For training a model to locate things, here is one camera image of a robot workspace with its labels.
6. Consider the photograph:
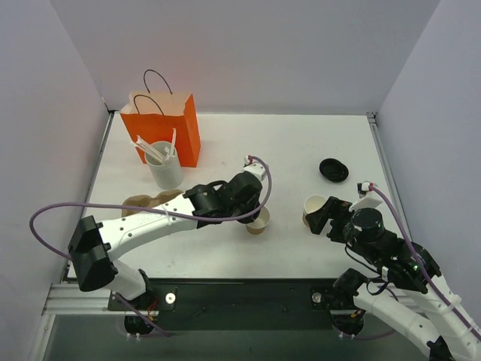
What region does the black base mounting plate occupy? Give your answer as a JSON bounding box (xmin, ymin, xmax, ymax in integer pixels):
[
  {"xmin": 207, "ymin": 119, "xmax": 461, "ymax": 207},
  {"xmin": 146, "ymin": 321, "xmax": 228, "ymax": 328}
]
[{"xmin": 132, "ymin": 278, "xmax": 365, "ymax": 335}]

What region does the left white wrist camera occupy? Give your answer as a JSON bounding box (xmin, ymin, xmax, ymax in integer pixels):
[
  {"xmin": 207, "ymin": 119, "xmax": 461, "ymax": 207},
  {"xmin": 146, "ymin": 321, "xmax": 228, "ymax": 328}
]
[{"xmin": 242, "ymin": 156, "xmax": 267, "ymax": 182}]

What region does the brown pulp cup carrier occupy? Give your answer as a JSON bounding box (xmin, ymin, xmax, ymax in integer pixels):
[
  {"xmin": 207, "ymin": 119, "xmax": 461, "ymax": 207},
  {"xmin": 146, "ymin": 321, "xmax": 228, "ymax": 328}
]
[{"xmin": 123, "ymin": 189, "xmax": 183, "ymax": 208}]

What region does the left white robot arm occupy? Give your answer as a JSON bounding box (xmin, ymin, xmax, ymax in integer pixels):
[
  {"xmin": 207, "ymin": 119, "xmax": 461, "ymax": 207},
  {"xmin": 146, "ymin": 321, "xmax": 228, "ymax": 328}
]
[{"xmin": 68, "ymin": 170, "xmax": 266, "ymax": 309}]

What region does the orange paper bag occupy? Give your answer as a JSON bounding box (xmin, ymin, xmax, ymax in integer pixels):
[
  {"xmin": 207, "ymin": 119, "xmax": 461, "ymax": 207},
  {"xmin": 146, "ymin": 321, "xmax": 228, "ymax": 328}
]
[{"xmin": 120, "ymin": 86, "xmax": 201, "ymax": 168}]

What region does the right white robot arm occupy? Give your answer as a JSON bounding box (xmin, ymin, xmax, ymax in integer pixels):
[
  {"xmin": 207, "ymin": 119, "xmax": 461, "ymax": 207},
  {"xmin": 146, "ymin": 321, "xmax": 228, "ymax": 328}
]
[{"xmin": 304, "ymin": 196, "xmax": 480, "ymax": 360}]

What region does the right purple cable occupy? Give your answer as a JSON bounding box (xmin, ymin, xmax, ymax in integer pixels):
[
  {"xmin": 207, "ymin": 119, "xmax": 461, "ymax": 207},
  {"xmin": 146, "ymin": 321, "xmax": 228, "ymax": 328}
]
[{"xmin": 370, "ymin": 183, "xmax": 481, "ymax": 332}]

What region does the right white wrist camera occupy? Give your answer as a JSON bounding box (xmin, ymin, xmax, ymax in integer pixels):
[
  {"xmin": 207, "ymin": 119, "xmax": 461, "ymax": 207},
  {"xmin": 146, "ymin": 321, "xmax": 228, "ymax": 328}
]
[{"xmin": 349, "ymin": 181, "xmax": 383, "ymax": 212}]

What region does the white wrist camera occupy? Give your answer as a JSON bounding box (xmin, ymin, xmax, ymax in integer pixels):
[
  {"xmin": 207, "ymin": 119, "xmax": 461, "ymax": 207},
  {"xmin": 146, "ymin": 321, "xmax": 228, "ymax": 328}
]
[
  {"xmin": 242, "ymin": 156, "xmax": 267, "ymax": 182},
  {"xmin": 349, "ymin": 181, "xmax": 383, "ymax": 212}
]

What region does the white cylindrical straw holder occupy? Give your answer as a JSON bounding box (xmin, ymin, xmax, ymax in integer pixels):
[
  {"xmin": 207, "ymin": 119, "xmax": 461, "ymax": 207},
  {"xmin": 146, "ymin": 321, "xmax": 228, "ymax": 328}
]
[{"xmin": 145, "ymin": 141, "xmax": 183, "ymax": 190}]

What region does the brown paper coffee cup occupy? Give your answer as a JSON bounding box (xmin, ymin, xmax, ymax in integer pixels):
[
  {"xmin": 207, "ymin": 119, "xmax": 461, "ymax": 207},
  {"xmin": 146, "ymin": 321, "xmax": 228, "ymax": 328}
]
[{"xmin": 246, "ymin": 206, "xmax": 271, "ymax": 235}]

